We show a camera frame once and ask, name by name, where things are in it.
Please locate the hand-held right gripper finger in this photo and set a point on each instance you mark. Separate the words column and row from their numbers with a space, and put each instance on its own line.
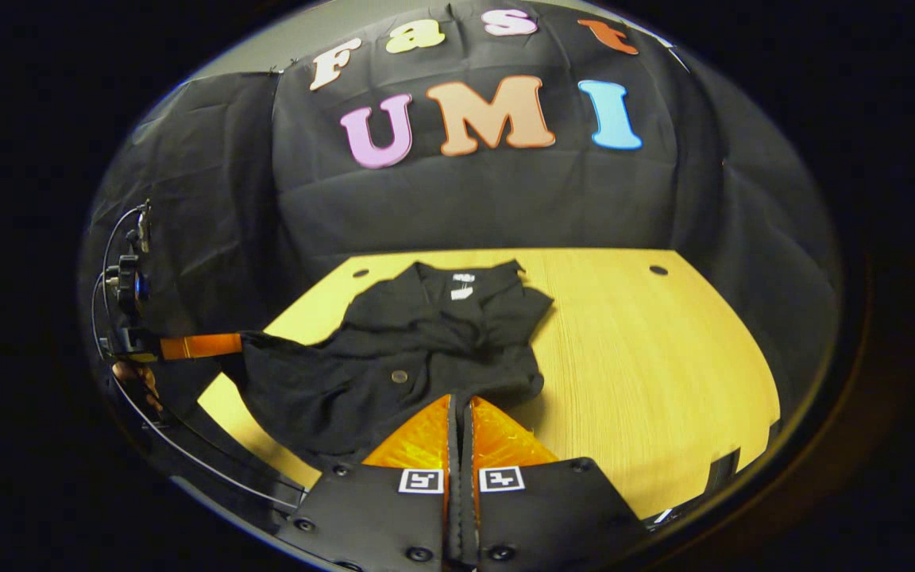
column 468, row 453
column 452, row 453

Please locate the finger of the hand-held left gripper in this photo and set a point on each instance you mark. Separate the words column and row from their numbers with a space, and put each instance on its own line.
column 203, row 346

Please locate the black button shirt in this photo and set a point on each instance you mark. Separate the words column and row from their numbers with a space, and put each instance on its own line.
column 410, row 349

